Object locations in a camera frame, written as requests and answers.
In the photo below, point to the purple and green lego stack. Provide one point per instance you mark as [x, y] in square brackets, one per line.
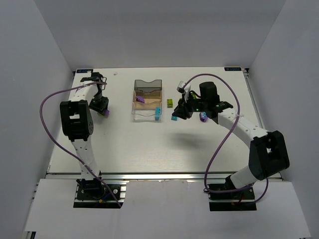
[104, 113]

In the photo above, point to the green lego brick near containers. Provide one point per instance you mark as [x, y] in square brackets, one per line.
[169, 103]

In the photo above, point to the grey transparent container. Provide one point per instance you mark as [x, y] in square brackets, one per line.
[155, 85]

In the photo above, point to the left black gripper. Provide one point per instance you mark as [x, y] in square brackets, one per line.
[100, 106]

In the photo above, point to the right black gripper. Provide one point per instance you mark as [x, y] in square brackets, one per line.
[184, 109]

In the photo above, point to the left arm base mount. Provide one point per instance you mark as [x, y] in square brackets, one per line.
[92, 194]

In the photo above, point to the clear transparent container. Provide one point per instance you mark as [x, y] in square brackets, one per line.
[144, 115]

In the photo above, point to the purple round lego piece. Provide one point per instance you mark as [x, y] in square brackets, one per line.
[203, 117]

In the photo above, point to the purple lego brick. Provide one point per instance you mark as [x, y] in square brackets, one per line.
[140, 99]

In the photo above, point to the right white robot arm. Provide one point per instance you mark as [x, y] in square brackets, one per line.
[267, 150]

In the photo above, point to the left corner label sticker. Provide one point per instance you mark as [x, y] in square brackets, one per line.
[84, 71]

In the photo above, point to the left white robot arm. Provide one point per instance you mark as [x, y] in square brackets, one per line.
[77, 121]

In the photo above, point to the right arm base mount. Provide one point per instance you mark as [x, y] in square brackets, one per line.
[224, 198]

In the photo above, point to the corner label sticker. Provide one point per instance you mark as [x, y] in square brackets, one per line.
[232, 69]
[84, 71]

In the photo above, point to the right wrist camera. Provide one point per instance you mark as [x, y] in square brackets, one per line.
[184, 89]

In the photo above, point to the right corner label sticker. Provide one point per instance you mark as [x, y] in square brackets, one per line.
[232, 69]

